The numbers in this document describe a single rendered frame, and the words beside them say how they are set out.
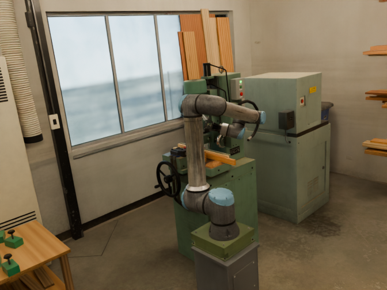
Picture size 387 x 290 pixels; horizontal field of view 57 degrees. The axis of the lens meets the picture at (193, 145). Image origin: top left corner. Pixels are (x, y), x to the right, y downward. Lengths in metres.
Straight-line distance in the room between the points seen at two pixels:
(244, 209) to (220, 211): 0.96
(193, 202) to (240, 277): 0.52
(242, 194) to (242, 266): 0.86
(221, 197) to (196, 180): 0.20
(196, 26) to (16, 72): 2.17
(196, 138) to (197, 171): 0.20
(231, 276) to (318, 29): 3.36
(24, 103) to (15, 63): 0.32
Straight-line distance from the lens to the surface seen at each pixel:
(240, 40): 5.14
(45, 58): 3.40
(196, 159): 2.12
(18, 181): 3.18
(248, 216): 3.11
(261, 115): 2.44
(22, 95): 3.22
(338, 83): 4.68
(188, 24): 4.36
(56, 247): 2.66
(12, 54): 3.21
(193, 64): 4.27
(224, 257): 2.17
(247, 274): 2.33
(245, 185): 2.98
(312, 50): 4.80
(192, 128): 2.07
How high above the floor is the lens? 1.77
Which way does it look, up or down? 16 degrees down
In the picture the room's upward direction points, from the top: 5 degrees counter-clockwise
